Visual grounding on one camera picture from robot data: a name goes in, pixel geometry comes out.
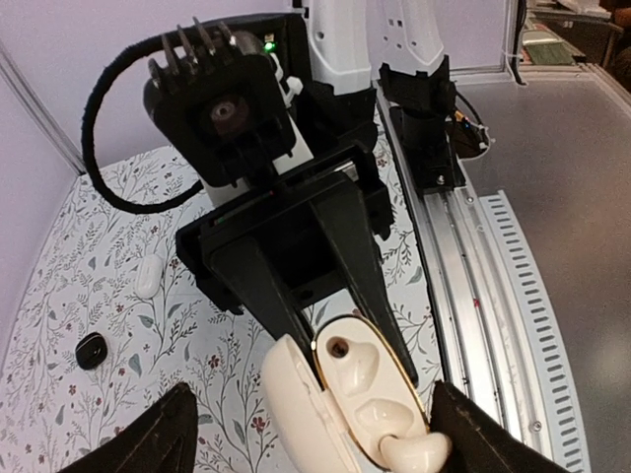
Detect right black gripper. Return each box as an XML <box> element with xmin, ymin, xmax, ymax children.
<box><xmin>175</xmin><ymin>142</ymin><xmax>419</xmax><ymax>386</ymax></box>

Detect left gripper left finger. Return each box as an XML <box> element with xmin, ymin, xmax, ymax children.
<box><xmin>63</xmin><ymin>382</ymin><xmax>198</xmax><ymax>472</ymax></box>

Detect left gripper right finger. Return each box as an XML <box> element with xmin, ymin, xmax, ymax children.
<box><xmin>431</xmin><ymin>381</ymin><xmax>565</xmax><ymax>473</ymax></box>

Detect black earbud charging case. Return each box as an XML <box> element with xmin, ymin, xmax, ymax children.
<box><xmin>75</xmin><ymin>332</ymin><xmax>108</xmax><ymax>371</ymax></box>

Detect white round earbud case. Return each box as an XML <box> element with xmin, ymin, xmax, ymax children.
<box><xmin>261</xmin><ymin>314</ymin><xmax>430</xmax><ymax>472</ymax></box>

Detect white oval case lid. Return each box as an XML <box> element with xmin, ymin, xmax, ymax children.
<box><xmin>134</xmin><ymin>254</ymin><xmax>163</xmax><ymax>300</ymax></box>

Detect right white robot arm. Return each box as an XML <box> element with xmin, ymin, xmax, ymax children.
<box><xmin>176</xmin><ymin>1</ymin><xmax>456</xmax><ymax>379</ymax></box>

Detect floral tablecloth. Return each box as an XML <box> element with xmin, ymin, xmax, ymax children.
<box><xmin>0</xmin><ymin>112</ymin><xmax>445</xmax><ymax>473</ymax></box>

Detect front aluminium rail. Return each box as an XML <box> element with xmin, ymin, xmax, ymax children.
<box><xmin>379</xmin><ymin>73</ymin><xmax>631</xmax><ymax>473</ymax></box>

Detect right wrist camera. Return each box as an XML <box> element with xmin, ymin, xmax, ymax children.
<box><xmin>143</xmin><ymin>14</ymin><xmax>315</xmax><ymax>207</ymax></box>

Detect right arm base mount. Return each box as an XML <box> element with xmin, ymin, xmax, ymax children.
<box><xmin>379</xmin><ymin>57</ymin><xmax>474</xmax><ymax>195</ymax></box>

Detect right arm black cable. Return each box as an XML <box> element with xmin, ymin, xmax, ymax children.
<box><xmin>81</xmin><ymin>32</ymin><xmax>203</xmax><ymax>216</ymax></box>

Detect right aluminium frame post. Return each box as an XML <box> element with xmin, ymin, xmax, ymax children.
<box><xmin>1</xmin><ymin>43</ymin><xmax>86</xmax><ymax>175</ymax></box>

